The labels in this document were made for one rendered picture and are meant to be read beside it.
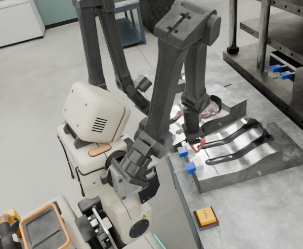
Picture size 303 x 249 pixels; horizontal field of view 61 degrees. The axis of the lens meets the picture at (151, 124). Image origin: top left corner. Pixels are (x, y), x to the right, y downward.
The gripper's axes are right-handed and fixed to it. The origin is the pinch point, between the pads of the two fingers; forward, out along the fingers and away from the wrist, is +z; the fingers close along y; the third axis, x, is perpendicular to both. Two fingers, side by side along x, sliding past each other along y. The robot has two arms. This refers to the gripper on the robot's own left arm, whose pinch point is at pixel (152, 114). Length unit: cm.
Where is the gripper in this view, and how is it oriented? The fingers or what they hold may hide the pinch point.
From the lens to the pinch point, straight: 134.5
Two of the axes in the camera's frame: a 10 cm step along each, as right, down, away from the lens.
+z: 5.2, 4.9, 7.0
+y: -5.7, -4.2, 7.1
